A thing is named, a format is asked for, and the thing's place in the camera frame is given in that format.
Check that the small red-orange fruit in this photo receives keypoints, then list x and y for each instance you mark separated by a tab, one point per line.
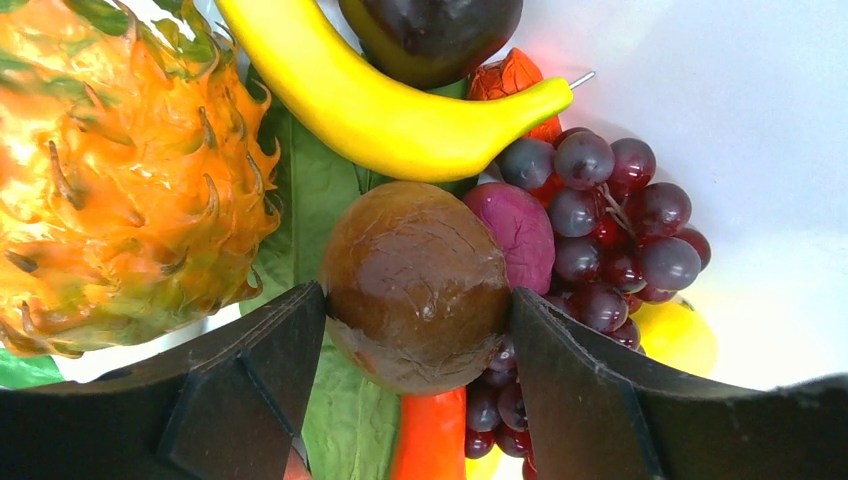
512	74

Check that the brown round fruit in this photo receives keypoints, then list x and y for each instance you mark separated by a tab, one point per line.
416	290

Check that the yellow lemon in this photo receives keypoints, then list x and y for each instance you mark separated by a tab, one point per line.
675	334

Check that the white plastic food bin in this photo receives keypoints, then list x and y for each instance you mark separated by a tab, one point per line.
745	104

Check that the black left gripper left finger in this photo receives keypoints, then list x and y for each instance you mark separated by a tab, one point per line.
229	404

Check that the purple grape bunch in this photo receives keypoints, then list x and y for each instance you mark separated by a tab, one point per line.
615	238

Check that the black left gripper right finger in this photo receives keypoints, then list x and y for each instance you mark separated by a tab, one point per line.
598	410

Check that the orange carrot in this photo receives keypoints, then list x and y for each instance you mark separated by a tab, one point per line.
430	444

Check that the yellow banana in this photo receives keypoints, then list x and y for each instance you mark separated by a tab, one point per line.
369	118

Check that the magenta purple fruit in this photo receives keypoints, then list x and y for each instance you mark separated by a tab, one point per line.
521	228

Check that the toy pineapple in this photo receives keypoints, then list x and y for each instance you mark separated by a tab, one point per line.
134	192

